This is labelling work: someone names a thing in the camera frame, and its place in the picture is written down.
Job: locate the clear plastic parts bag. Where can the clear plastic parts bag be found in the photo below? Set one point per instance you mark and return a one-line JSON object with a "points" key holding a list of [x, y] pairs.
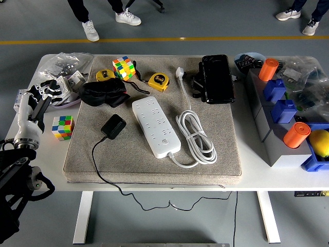
{"points": [[64, 61], [316, 92], [300, 64]]}

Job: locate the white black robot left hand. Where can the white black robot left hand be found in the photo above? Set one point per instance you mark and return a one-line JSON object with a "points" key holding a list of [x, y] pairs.
{"points": [[25, 126]]}

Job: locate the grey-brown mat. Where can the grey-brown mat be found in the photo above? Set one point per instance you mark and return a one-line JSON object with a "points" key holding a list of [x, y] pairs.
{"points": [[123, 159]]}

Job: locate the person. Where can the person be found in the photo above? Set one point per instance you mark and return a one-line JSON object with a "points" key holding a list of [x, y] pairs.
{"points": [[90, 31], [288, 14]]}

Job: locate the white table leg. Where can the white table leg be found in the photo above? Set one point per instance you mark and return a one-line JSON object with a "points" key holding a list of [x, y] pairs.
{"points": [[270, 218], [82, 218]]}

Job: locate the black cloth pouch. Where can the black cloth pouch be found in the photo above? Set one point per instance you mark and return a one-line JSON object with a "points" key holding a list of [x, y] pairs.
{"points": [[102, 90]]}

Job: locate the orange cylinder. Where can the orange cylinder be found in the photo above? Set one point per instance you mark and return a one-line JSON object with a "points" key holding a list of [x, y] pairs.
{"points": [[268, 70], [295, 136]]}

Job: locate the blue plastic bin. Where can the blue plastic bin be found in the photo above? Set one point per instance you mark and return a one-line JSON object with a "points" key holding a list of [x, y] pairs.
{"points": [[312, 162]]}

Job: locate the white circuit breaker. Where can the white circuit breaker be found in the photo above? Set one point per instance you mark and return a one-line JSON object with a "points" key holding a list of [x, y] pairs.
{"points": [[17, 99]]}

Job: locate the small colourful puzzle cube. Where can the small colourful puzzle cube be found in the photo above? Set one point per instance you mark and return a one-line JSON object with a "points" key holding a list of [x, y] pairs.
{"points": [[63, 127]]}

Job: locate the black office chair base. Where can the black office chair base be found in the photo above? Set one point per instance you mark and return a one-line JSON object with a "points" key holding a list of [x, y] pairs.
{"points": [[161, 9]]}

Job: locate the yellow tape measure 5m label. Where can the yellow tape measure 5m label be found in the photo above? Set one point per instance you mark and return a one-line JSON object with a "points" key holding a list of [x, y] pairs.
{"points": [[158, 81]]}

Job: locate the purple bowl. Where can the purple bowl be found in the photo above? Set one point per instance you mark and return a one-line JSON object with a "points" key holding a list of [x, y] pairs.
{"points": [[69, 104]]}

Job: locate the large colourful puzzle cube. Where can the large colourful puzzle cube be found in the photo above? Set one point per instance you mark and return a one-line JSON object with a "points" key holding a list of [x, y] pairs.
{"points": [[123, 68]]}

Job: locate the white wall socket panel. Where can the white wall socket panel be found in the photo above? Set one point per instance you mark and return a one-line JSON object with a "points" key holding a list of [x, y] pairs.
{"points": [[75, 78], [64, 86]]}

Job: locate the blue plastic block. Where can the blue plastic block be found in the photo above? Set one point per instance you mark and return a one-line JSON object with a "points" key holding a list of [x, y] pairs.
{"points": [[274, 91], [284, 113]]}

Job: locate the black table control panel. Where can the black table control panel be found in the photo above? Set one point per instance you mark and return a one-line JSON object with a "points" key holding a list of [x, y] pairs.
{"points": [[306, 194]]}

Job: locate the black glossy phone case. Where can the black glossy phone case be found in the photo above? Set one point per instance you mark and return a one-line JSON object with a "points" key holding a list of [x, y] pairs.
{"points": [[218, 79]]}

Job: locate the light blue bowl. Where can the light blue bowl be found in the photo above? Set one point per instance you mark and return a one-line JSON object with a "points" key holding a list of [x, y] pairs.
{"points": [[254, 54]]}

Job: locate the white power strip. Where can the white power strip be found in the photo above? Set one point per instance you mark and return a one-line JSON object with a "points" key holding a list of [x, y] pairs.
{"points": [[154, 123]]}

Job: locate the black small electronic parts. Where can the black small electronic parts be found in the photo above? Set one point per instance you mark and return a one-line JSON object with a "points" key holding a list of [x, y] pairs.
{"points": [[246, 61]]}

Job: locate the black plug adapter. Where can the black plug adapter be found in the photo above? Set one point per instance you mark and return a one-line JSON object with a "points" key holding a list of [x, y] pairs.
{"points": [[113, 127]]}

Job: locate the yellow tape measure black label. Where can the yellow tape measure black label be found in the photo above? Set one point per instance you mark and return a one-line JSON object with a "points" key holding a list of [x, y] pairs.
{"points": [[104, 75]]}

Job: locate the grey block base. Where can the grey block base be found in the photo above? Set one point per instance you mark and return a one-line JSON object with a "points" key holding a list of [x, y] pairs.
{"points": [[282, 157]]}

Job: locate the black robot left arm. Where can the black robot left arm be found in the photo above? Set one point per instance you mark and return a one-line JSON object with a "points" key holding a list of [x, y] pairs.
{"points": [[15, 167]]}

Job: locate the yellow lemon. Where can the yellow lemon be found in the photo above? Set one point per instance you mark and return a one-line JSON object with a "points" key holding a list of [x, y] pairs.
{"points": [[320, 144]]}

